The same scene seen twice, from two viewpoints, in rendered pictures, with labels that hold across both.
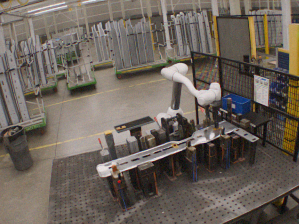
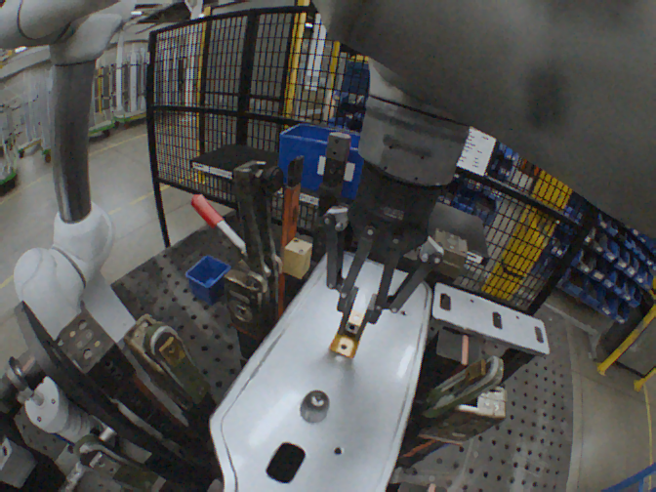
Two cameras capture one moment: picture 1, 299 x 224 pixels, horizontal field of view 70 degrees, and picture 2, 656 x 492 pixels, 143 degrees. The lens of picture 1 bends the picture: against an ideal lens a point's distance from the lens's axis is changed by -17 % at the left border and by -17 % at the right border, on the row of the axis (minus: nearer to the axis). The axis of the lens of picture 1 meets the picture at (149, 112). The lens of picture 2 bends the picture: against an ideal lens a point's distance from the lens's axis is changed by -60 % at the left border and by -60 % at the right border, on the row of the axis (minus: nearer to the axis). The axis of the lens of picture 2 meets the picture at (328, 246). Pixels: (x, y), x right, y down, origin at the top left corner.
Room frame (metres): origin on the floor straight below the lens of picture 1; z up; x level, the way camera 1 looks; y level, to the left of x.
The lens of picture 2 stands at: (1.98, -0.39, 1.33)
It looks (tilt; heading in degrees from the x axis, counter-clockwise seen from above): 36 degrees down; 306
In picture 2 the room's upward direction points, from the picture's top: 11 degrees clockwise
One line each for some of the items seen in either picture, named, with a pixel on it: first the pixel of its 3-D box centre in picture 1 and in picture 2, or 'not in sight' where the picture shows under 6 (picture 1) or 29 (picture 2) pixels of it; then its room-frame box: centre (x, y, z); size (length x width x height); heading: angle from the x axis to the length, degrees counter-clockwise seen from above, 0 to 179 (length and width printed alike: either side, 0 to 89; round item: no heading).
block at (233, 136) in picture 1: (233, 149); (426, 383); (1.93, -0.75, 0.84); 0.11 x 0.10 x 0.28; 21
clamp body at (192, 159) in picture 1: (191, 164); not in sight; (1.77, -0.29, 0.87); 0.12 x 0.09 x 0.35; 21
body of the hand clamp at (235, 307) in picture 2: (207, 134); (255, 338); (2.23, -0.56, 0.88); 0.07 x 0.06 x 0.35; 21
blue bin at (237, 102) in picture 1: (236, 103); (342, 161); (2.40, -0.95, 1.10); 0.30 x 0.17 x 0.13; 29
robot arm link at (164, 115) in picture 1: (163, 122); (45, 292); (2.61, -0.14, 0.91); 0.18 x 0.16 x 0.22; 131
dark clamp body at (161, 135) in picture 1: (163, 148); not in sight; (2.09, -0.08, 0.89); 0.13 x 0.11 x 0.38; 21
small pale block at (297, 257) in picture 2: not in sight; (291, 317); (2.22, -0.64, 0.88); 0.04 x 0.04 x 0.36; 21
